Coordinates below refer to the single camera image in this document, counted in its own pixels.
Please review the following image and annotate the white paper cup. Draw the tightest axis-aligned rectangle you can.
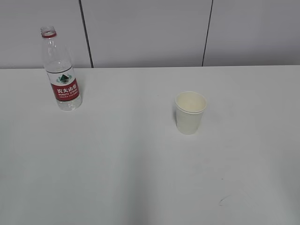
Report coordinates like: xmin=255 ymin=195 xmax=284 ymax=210
xmin=175 ymin=91 xmax=207 ymax=135

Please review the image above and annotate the clear red-label water bottle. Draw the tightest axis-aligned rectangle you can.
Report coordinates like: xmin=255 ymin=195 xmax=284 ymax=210
xmin=40 ymin=26 xmax=82 ymax=111

